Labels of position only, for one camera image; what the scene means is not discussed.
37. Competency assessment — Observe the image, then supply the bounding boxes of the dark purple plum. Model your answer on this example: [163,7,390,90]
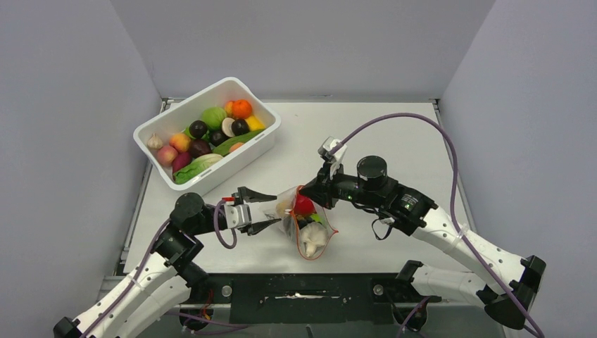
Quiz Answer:
[231,119,250,136]

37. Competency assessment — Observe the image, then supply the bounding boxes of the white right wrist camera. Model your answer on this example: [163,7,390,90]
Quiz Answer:
[318,137,347,179]

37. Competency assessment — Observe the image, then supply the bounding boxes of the orange peach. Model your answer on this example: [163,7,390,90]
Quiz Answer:
[169,133,191,153]

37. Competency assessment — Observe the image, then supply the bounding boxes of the dark purple mangosteen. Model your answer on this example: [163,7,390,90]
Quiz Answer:
[188,120,209,139]

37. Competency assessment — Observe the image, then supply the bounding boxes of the white garlic bulb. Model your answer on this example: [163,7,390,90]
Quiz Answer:
[146,133,163,150]

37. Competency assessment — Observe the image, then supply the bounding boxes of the black mounting plate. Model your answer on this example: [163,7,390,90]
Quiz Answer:
[190,273,423,325]

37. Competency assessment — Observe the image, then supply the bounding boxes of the yellow lemon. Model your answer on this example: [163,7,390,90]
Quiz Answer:
[245,115,266,131]

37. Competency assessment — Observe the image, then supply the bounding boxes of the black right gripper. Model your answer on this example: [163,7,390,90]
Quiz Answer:
[300,159,382,210]

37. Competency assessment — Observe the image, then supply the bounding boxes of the tan longan fruit bunch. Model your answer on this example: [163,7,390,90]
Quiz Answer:
[275,199,294,219]

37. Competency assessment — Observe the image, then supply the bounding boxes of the lime green fruit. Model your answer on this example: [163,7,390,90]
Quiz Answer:
[309,213,323,225]

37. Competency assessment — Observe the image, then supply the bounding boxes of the green lettuce leaf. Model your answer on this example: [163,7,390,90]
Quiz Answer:
[173,154,224,184]

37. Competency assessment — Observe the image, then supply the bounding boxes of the white plastic food bin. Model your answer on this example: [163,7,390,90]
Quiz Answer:
[133,77,281,194]

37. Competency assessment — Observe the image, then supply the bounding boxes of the green cabbage ball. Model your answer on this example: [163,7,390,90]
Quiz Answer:
[201,106,227,131]

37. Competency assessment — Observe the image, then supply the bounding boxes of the peach fruit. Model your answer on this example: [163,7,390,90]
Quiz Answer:
[229,142,244,153]

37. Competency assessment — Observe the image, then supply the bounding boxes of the white mushroom slice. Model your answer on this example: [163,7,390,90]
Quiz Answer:
[221,118,235,138]

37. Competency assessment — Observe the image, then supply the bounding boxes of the clear zip top bag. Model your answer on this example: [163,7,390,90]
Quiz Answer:
[262,185,338,261]

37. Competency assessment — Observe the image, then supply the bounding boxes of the dark grape bunch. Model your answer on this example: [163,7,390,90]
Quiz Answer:
[280,215,308,242]

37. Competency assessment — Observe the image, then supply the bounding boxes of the purple sweet potato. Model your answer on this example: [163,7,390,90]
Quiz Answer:
[171,152,193,174]

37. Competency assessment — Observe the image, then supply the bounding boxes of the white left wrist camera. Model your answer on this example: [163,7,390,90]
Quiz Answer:
[224,204,252,229]

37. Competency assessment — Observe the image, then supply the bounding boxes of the pink apple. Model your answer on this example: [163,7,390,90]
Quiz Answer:
[156,145,179,168]

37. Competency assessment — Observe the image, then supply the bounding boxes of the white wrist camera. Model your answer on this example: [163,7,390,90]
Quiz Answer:
[318,137,347,179]
[224,204,252,229]

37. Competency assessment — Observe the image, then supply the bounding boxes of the orange tangerine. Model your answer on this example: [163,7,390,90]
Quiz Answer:
[231,99,253,119]

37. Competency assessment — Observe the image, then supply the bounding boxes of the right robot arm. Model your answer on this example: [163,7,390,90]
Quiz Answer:
[298,156,546,330]

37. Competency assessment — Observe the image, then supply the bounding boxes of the green cucumber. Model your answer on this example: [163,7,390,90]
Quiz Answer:
[212,129,264,157]

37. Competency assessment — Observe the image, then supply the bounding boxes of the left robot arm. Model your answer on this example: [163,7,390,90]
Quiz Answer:
[53,187,279,337]

